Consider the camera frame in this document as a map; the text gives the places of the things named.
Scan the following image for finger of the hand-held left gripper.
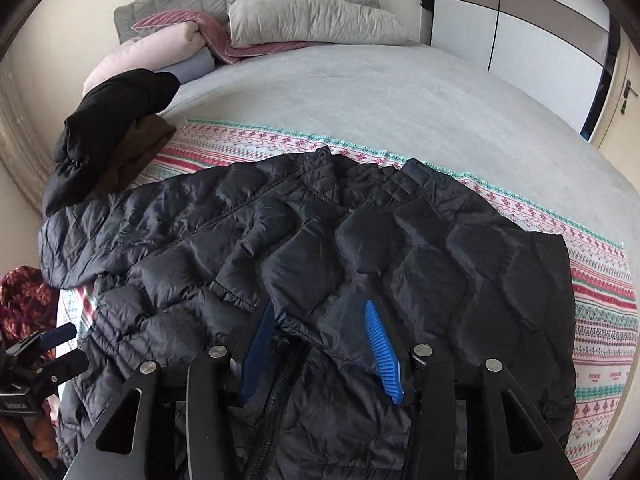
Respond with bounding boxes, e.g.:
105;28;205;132
10;322;78;361
22;352;91;397

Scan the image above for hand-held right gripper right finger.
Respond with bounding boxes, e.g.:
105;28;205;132
364;300;566;480

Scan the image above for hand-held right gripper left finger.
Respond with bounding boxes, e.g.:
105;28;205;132
64;300;277;480

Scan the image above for dark navy quilted puffer jacket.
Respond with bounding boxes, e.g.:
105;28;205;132
37;146;577;480

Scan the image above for red floral cloth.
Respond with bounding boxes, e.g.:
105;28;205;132
0;266;60;361

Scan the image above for brown garment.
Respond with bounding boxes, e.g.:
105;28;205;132
92;115;177;196

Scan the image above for patterned knit blanket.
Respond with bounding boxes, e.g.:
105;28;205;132
56;119;640;477

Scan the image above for black jacket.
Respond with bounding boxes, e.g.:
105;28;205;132
44;68;181;217

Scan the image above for grey bed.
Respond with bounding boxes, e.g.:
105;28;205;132
82;0;623;246

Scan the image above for lavender folded cloth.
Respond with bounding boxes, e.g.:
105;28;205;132
152;54;217;85

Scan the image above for light pink folded blanket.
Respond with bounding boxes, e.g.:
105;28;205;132
82;21;207;97

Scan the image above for pink velvet pillow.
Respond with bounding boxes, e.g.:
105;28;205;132
131;10;313;66

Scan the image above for grey pillow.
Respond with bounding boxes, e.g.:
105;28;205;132
227;0;410;49

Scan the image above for white and brown wardrobe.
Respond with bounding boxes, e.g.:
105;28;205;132
431;0;621;136

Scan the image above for door with handle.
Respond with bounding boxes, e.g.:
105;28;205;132
590;42;640;151

